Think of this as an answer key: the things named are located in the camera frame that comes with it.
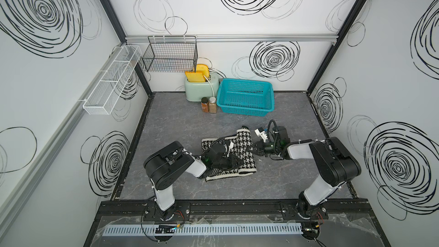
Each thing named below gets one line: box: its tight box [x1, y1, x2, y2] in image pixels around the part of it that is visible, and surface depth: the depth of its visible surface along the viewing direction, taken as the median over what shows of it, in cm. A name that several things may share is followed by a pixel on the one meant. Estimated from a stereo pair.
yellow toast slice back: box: [196, 63, 210, 79], surface depth 108 cm
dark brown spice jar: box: [200, 96, 210, 113], surface depth 107 cm
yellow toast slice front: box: [185, 70, 206, 83], surface depth 105 cm
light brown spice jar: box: [208, 96, 217, 114], surface depth 105 cm
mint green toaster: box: [184, 72, 219, 102], surface depth 108 cm
